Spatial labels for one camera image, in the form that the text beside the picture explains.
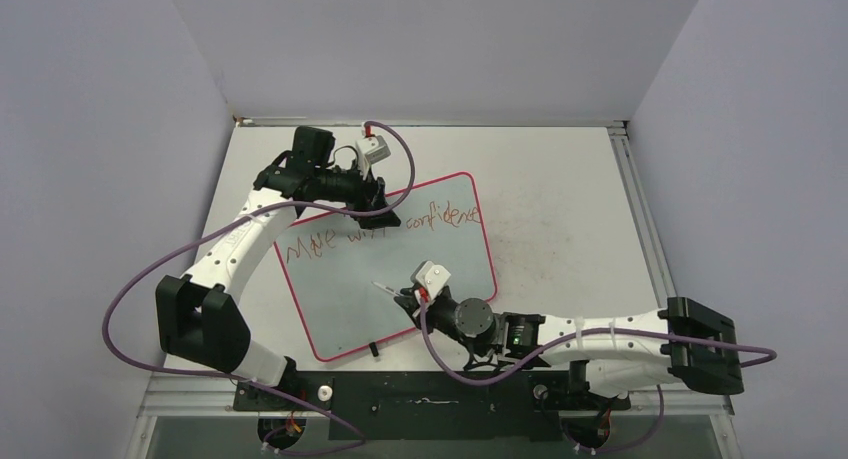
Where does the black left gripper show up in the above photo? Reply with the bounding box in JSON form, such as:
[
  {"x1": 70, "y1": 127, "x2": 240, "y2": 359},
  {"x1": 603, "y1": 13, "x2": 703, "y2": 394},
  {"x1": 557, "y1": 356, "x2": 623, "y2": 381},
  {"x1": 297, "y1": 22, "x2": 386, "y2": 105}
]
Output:
[{"x1": 314, "y1": 154, "x2": 400, "y2": 228}]

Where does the white whiteboard marker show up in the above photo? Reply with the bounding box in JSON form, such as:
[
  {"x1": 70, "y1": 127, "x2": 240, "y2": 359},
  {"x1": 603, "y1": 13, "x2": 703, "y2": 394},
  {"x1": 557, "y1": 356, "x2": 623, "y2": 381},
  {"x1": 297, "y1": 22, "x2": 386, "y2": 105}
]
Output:
[{"x1": 372, "y1": 281, "x2": 401, "y2": 297}]

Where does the whiteboard with pink frame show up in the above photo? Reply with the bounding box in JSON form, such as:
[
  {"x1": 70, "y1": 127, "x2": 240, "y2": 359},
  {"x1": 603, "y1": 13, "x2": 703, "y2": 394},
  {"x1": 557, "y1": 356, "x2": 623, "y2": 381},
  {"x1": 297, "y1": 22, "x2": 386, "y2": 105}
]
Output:
[{"x1": 274, "y1": 172, "x2": 498, "y2": 362}]

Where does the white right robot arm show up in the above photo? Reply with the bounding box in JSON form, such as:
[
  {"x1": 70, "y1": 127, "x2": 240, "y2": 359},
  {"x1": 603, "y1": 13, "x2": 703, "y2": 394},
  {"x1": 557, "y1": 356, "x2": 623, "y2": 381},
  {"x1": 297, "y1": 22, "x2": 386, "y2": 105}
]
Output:
[{"x1": 393, "y1": 287, "x2": 744, "y2": 407}]

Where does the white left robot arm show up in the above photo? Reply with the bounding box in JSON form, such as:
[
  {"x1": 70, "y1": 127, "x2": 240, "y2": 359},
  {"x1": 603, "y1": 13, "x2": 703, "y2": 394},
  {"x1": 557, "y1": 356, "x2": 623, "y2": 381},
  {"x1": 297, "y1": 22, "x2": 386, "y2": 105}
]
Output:
[{"x1": 155, "y1": 121, "x2": 401, "y2": 410}]

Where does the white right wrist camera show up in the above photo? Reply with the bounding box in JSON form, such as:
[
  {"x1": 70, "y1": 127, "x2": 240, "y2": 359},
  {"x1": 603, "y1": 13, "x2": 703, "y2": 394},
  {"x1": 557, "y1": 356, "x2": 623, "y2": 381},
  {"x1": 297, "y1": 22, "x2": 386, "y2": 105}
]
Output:
[{"x1": 410, "y1": 260, "x2": 451, "y2": 300}]

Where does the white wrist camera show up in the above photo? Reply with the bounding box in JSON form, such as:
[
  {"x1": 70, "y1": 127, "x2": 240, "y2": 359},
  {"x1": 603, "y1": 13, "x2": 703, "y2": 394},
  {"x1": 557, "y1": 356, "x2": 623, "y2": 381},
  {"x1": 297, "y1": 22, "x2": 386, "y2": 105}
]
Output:
[
  {"x1": 410, "y1": 260, "x2": 451, "y2": 300},
  {"x1": 353, "y1": 126, "x2": 391, "y2": 179}
]

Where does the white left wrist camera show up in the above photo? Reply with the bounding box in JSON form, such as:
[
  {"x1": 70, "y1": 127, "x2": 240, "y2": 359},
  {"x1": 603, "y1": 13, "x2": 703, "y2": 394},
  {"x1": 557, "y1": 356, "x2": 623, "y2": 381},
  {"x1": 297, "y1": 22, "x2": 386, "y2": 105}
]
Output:
[{"x1": 353, "y1": 126, "x2": 391, "y2": 179}]

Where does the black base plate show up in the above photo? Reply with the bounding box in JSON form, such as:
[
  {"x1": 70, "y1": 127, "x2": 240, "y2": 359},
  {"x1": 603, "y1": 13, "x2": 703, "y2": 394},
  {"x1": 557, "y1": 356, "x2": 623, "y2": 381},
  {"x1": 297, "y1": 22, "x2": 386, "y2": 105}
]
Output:
[{"x1": 233, "y1": 370, "x2": 631, "y2": 441}]

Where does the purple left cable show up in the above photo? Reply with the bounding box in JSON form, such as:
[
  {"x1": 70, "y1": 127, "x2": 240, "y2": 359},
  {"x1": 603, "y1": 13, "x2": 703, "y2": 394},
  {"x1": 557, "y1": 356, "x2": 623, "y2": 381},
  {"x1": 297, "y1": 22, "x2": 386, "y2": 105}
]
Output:
[{"x1": 101, "y1": 119, "x2": 417, "y2": 457}]

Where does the purple cable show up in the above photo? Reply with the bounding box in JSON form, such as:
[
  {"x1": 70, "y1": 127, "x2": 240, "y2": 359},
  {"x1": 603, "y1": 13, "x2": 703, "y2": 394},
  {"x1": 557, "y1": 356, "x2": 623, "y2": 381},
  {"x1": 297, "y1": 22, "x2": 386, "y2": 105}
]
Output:
[
  {"x1": 418, "y1": 296, "x2": 778, "y2": 455},
  {"x1": 101, "y1": 119, "x2": 417, "y2": 457}
]

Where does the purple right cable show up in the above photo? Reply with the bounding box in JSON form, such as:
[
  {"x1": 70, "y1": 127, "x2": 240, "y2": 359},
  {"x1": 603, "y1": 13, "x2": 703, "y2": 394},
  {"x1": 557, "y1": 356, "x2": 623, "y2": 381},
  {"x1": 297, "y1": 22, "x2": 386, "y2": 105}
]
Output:
[{"x1": 418, "y1": 296, "x2": 778, "y2": 455}]

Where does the aluminium rail frame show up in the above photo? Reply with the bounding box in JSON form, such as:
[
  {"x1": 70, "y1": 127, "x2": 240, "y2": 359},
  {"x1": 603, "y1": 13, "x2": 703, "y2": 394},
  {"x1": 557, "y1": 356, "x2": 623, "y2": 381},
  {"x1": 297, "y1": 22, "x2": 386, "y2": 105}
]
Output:
[{"x1": 135, "y1": 116, "x2": 735, "y2": 418}]

